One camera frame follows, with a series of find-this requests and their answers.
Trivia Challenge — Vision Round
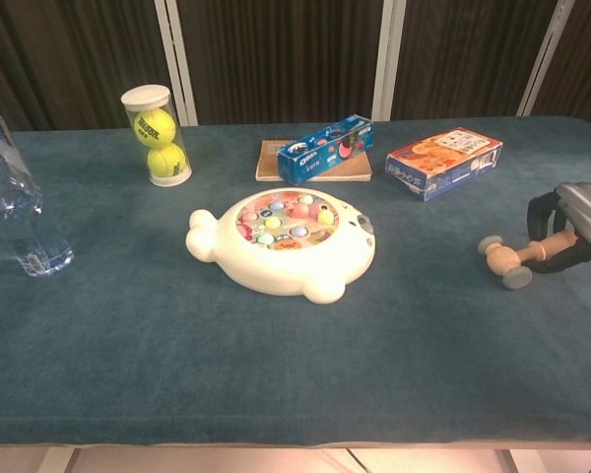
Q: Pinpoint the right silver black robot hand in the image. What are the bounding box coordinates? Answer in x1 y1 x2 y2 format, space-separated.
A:
525 181 591 276

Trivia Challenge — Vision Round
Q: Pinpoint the fish-shaped toy game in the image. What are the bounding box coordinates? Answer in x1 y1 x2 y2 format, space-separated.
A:
184 186 378 305

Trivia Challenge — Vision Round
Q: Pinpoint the white partition post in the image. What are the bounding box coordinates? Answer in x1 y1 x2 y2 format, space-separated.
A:
515 0 574 118
371 0 409 122
152 0 199 127

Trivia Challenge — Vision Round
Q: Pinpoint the blue felt tablecloth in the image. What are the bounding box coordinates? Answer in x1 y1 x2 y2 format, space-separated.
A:
0 115 591 450

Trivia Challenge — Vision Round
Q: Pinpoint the clear plastic water bottle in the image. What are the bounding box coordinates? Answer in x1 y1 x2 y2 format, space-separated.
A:
0 111 76 278

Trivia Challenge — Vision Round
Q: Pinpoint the clear tennis ball tube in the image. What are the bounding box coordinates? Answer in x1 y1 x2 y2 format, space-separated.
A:
120 84 194 189

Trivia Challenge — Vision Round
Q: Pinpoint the orange blue biscuit box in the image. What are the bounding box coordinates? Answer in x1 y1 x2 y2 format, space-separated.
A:
384 126 504 204

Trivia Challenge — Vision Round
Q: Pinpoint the brown kraft spiral notebook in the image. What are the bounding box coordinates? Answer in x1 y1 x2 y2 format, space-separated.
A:
254 138 374 184

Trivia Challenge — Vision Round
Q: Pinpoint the blue Oreo cookie box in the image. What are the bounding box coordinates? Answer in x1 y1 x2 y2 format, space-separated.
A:
276 114 375 187

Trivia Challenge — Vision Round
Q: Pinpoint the small wooden toy mallet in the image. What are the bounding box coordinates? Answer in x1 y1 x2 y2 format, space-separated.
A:
476 229 580 291

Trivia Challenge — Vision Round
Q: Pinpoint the yellow tennis ball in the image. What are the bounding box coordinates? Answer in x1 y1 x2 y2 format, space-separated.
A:
133 107 176 148
146 142 187 179

